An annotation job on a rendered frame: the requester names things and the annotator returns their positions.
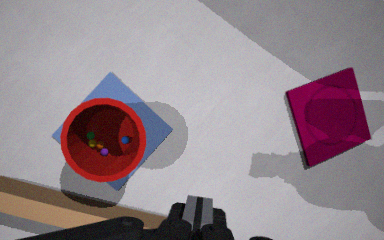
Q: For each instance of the blue marble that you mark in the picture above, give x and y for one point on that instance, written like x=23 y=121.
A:
x=125 y=139

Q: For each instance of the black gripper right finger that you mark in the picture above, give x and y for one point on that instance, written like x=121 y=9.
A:
x=212 y=225

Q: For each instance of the maroon square pad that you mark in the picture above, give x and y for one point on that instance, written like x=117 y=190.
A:
x=328 y=115

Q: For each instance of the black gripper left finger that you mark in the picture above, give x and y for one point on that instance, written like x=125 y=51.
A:
x=131 y=228

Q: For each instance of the olive yellow marble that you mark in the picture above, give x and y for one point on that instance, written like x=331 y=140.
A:
x=92 y=143

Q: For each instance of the purple marble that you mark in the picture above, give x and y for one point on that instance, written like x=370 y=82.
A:
x=104 y=152

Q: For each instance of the green marble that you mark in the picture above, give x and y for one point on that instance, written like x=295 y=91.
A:
x=90 y=135

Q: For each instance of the olive-brown marble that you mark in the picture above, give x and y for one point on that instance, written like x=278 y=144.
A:
x=100 y=145

